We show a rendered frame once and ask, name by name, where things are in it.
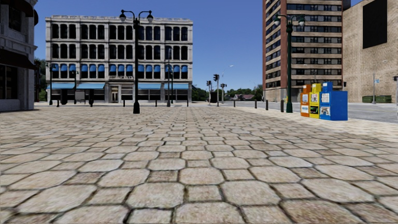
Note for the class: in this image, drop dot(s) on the sign on a post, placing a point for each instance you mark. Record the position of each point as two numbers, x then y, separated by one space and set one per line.
374 90

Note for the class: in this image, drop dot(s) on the black street lamp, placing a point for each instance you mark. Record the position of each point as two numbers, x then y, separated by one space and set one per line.
168 81
136 68
75 87
50 84

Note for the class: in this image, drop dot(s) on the green hedge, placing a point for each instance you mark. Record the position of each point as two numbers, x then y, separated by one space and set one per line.
377 99

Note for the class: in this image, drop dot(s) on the tan brick building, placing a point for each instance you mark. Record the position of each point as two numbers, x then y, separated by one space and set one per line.
354 68

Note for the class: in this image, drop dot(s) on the trees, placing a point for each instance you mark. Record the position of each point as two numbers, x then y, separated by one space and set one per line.
242 93
41 81

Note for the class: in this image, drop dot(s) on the green street lamp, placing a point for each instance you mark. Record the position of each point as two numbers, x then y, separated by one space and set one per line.
289 68

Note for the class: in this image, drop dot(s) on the blue newspaper box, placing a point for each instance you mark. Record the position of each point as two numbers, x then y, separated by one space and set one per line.
334 105

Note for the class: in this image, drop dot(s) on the orange newspaper box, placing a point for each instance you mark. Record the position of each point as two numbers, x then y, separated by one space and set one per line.
305 102

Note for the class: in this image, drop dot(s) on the white stone building blue awnings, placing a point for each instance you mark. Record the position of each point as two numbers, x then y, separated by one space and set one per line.
93 42

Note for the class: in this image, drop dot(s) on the red brick tower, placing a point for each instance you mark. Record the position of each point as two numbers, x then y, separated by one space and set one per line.
314 37

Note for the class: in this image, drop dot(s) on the grey street lamp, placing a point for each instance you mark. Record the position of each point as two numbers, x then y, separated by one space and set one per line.
222 81

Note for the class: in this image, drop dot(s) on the black bus shelter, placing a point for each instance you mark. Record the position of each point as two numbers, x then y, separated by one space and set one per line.
77 96

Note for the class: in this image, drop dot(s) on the yellow newspaper box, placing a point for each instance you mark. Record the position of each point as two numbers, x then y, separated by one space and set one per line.
314 102

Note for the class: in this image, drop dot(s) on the traffic light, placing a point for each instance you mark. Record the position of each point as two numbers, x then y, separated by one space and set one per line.
396 90
222 93
217 87
209 91

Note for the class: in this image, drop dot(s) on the grey stone building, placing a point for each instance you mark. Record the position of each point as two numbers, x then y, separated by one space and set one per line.
15 37

